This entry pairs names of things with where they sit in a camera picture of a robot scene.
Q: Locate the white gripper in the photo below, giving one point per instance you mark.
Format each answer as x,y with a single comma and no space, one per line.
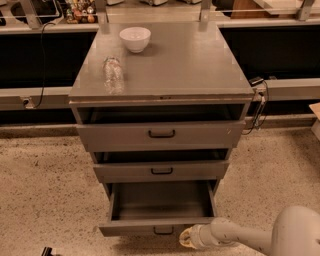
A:
200,234

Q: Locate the grey bottom drawer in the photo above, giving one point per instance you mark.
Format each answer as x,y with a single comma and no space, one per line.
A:
159,208

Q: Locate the grey drawer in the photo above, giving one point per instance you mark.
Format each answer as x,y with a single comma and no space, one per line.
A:
162,165
159,208
162,127

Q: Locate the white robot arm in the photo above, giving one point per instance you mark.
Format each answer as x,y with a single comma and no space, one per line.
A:
295,232

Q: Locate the grey middle drawer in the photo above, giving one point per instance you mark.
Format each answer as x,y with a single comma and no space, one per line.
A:
162,165

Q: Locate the grey top drawer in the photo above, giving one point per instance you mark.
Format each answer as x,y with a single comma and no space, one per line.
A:
162,127

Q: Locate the grey metal drawer cabinet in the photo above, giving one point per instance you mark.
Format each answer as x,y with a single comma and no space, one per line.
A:
184,64

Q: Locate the small black floor object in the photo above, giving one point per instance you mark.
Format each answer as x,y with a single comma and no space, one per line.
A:
47,251

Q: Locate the black power adapter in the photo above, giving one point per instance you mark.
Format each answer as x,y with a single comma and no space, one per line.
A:
255,81

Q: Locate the clear plastic water bottle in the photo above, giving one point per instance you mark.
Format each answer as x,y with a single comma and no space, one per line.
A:
113,76

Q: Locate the wooden board at edge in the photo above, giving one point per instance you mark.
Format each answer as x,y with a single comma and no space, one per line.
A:
316,126

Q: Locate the white ceramic bowl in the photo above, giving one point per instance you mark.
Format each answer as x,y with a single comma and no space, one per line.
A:
135,39

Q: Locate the rack of small bottles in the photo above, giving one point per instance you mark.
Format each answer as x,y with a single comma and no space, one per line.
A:
80,11

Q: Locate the grey metal rail frame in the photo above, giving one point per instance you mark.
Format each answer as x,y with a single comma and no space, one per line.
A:
254,14

